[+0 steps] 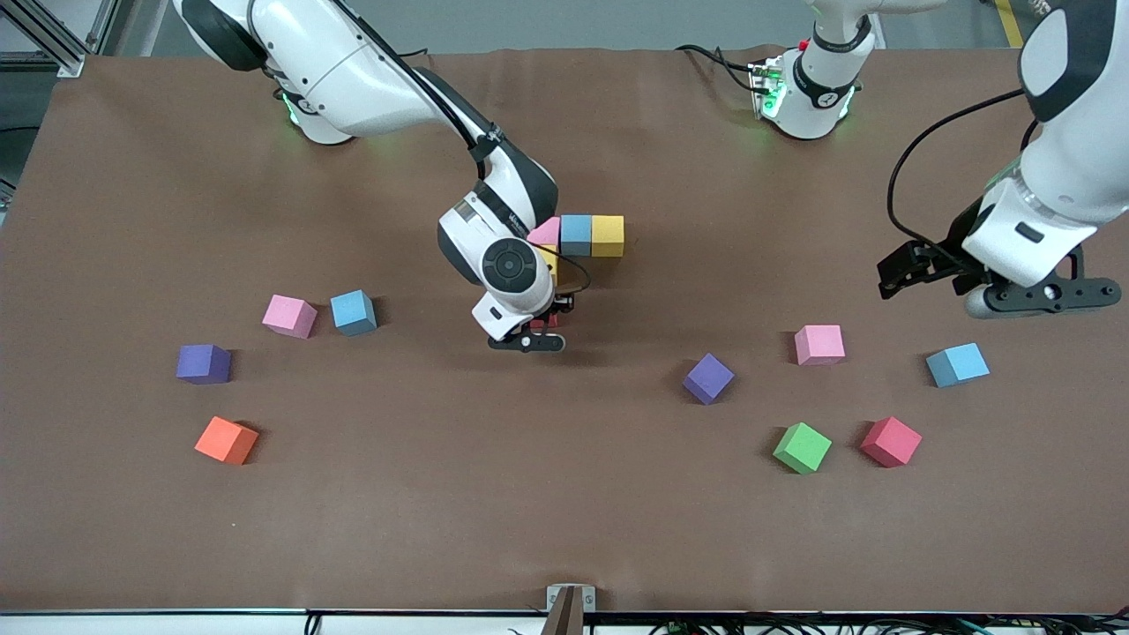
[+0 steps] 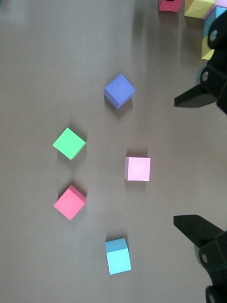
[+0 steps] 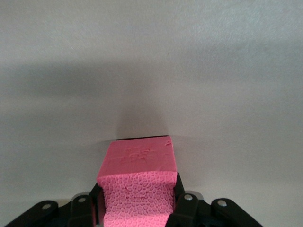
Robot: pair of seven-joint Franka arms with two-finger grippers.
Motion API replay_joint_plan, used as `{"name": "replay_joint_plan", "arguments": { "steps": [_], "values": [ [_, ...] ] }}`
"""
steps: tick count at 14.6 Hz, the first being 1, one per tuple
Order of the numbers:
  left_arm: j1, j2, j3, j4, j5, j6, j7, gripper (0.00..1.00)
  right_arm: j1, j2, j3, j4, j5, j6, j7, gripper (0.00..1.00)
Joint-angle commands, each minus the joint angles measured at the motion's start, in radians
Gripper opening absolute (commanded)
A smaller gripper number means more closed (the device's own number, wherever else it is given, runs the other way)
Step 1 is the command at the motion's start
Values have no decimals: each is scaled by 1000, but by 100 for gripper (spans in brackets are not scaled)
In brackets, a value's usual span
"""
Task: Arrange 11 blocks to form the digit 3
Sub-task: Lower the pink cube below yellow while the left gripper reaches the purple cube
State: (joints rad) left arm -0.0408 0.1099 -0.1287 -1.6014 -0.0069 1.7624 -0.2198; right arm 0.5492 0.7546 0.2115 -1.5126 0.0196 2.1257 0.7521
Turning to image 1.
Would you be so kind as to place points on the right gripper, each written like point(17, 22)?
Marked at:
point(561, 305)

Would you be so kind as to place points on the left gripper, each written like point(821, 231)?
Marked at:
point(953, 246)

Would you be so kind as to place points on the red foam cube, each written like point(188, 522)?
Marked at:
point(891, 441)
point(545, 322)

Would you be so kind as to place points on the yellow foam cube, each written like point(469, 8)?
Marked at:
point(607, 235)
point(550, 260)

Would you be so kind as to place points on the blue foam cube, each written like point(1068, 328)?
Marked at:
point(576, 234)
point(960, 362)
point(353, 312)

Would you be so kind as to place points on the pink foam cube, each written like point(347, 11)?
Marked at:
point(288, 315)
point(819, 344)
point(549, 234)

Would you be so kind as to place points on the purple foam cube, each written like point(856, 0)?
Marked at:
point(201, 362)
point(708, 377)

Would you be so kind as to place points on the green foam cube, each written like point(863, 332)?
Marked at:
point(802, 447)

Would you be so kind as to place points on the orange foam cube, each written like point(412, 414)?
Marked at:
point(225, 439)

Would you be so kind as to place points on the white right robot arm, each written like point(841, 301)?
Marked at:
point(353, 79)

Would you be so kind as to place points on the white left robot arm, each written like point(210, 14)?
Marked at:
point(816, 106)

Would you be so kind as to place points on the brown table cover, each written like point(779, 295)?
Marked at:
point(564, 529)

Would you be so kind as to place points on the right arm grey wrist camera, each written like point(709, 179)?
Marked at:
point(529, 342)

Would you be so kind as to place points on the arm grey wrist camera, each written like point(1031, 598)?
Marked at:
point(529, 342)
point(1041, 295)

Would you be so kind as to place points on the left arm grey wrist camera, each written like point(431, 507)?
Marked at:
point(1041, 295)

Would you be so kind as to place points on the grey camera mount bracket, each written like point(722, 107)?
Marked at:
point(571, 608)

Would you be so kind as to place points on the aluminium frame post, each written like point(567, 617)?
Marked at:
point(69, 62)

